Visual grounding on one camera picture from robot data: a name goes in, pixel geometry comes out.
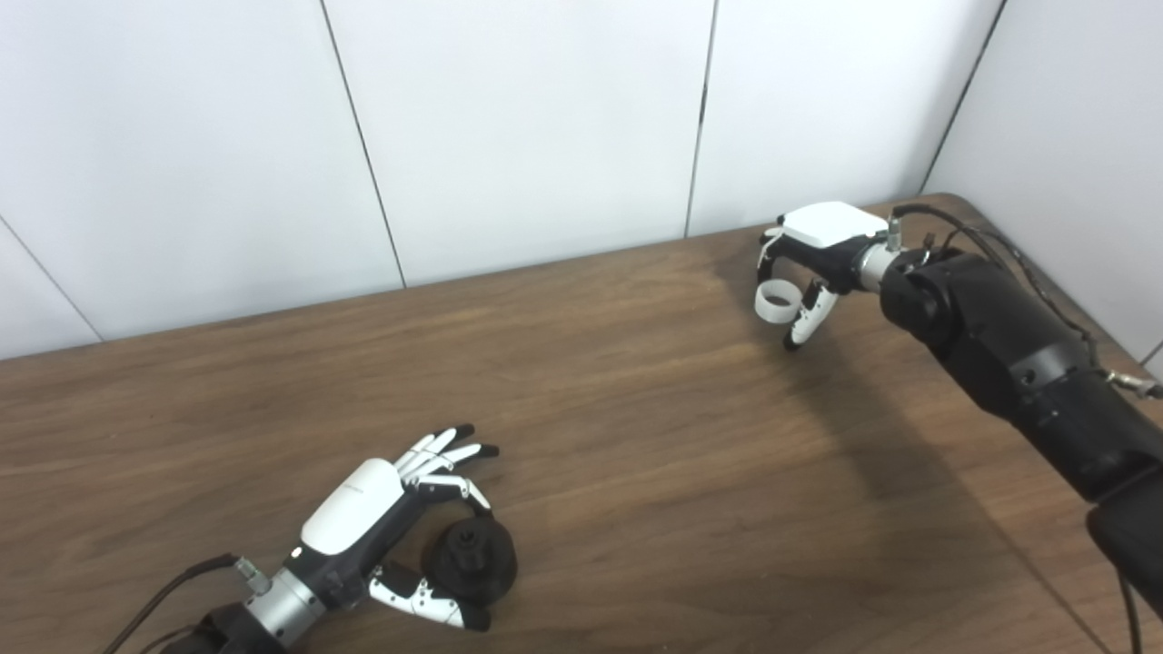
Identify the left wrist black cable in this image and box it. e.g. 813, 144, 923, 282
100, 554, 273, 654

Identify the round black part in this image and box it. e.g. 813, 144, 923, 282
427, 518, 519, 602

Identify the white ring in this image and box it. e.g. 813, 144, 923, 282
755, 279, 803, 324

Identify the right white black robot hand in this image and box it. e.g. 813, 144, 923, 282
755, 202, 890, 352

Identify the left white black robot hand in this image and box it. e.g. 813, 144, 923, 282
289, 423, 501, 632

